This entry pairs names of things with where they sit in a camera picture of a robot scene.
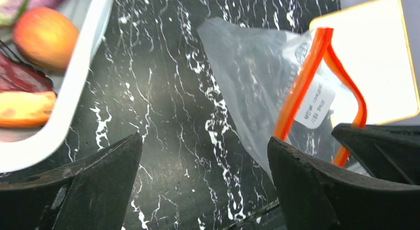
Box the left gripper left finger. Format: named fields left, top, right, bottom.
left=0, top=133, right=142, bottom=230

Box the orange toy peach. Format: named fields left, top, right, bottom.
left=12, top=7, right=79, bottom=72

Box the black marble table mat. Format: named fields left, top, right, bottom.
left=0, top=0, right=340, bottom=230

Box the white plastic bin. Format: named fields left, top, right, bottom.
left=0, top=0, right=114, bottom=173

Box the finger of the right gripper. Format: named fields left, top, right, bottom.
left=331, top=123, right=420, bottom=185

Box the small whiteboard wooden frame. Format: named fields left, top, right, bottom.
left=310, top=0, right=420, bottom=124

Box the clear orange-zip bag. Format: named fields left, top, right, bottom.
left=198, top=18, right=368, bottom=174

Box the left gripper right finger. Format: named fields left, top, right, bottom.
left=267, top=137, right=420, bottom=230

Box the purple toy eggplant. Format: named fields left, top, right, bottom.
left=0, top=0, right=64, bottom=27

